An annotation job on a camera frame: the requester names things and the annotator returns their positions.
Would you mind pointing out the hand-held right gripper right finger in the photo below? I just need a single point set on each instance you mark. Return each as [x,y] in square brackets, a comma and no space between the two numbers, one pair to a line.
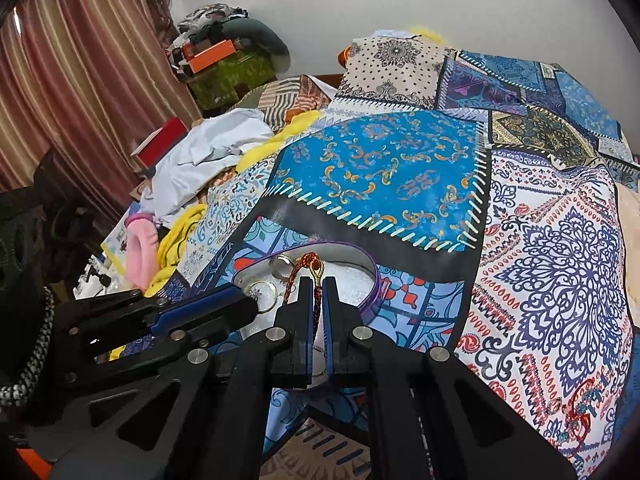
[340,340]

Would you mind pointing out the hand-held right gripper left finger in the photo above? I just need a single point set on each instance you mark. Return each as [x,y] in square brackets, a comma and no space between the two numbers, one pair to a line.
[292,340]

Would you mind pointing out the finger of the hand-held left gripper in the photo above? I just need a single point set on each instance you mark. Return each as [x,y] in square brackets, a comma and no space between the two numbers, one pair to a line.
[220,322]
[200,306]

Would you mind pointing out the thin gold hoop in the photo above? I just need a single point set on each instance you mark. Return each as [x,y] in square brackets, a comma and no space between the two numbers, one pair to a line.
[250,290]

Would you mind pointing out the purple heart-shaped box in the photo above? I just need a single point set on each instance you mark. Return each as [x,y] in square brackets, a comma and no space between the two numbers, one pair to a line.
[350,280]

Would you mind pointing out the silver bangle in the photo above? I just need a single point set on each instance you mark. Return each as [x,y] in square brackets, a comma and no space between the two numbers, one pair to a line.
[280,266]

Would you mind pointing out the yellow cloth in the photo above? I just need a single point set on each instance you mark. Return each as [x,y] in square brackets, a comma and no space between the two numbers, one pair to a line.
[180,240]

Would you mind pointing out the pink cloth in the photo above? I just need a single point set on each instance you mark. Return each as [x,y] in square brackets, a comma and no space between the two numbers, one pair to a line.
[141,252]

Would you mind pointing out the dark mesh object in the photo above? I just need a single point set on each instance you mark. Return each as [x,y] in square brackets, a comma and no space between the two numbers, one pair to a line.
[22,230]

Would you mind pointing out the printed paper card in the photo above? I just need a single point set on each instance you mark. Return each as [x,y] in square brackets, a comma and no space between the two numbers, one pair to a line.
[116,240]

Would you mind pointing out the white cloth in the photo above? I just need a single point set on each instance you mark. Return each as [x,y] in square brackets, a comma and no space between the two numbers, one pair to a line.
[210,155]

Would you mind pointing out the patchwork printed blanket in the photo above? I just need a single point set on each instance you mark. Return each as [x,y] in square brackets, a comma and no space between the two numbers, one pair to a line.
[400,185]

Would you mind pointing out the brown striped cloth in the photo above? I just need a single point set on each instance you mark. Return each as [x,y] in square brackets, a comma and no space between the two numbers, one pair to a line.
[290,97]

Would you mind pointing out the green patterned cloth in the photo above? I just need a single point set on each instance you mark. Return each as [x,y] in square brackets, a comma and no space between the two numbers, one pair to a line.
[235,77]

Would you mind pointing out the orange box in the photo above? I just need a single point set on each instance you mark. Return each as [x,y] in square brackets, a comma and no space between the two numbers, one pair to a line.
[210,56]

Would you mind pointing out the striped brown curtain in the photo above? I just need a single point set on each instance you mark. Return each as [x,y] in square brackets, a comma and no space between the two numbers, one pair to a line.
[75,60]

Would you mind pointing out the dark grey bundled garment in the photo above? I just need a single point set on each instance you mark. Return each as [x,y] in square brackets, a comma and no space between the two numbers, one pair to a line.
[260,35]

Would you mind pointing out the pile of clothes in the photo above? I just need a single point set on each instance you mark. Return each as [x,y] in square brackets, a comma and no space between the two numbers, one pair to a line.
[210,22]

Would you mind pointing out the yellow fuzzy item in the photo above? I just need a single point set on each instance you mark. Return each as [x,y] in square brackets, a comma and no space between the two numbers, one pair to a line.
[429,34]

